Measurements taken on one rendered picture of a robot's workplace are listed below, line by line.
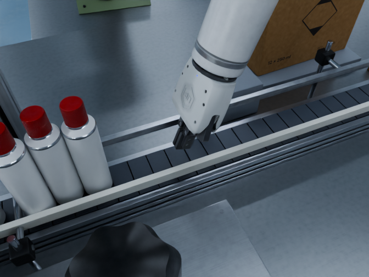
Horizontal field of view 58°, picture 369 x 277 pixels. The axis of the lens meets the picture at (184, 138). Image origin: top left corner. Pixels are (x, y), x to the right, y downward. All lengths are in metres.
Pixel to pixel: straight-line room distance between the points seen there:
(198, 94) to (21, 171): 0.28
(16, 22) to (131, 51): 2.20
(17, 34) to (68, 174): 2.48
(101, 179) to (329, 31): 0.70
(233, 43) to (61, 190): 0.36
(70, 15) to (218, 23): 0.85
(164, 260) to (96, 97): 0.69
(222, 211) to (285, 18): 0.48
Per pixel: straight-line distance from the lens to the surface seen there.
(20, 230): 0.60
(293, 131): 0.70
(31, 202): 0.58
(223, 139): 0.70
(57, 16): 1.27
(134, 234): 0.25
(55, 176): 0.56
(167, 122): 0.61
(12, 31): 3.06
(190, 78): 0.54
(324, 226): 0.69
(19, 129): 0.67
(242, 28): 0.46
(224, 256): 0.56
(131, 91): 0.89
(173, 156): 0.67
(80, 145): 0.52
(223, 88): 0.50
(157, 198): 0.62
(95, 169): 0.56
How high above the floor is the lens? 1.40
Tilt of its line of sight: 48 degrees down
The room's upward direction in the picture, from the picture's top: straight up
